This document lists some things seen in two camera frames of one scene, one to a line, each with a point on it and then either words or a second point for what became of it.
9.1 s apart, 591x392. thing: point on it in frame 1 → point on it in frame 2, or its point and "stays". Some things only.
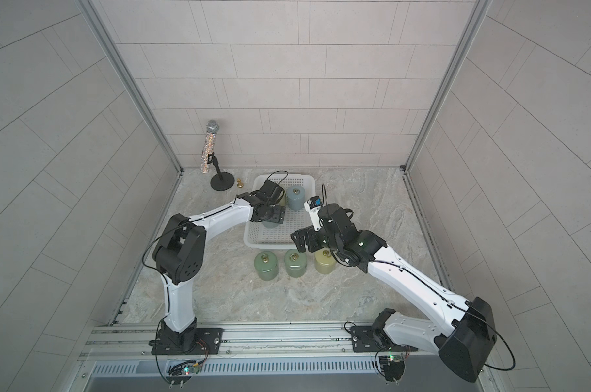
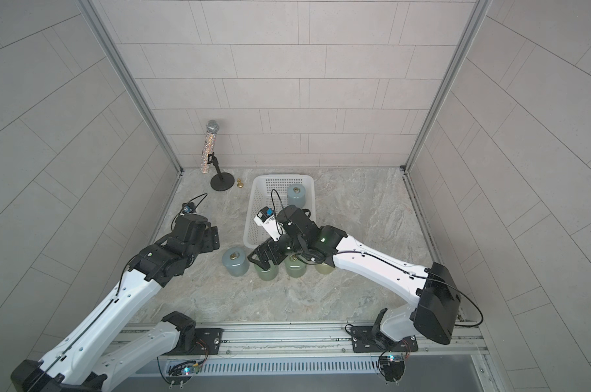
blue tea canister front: (269, 224) → (236, 261)
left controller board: (179, 372) stays
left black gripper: (279, 214) → (212, 237)
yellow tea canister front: (325, 261) stays
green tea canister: (295, 262) stays
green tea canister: (266, 265) stays
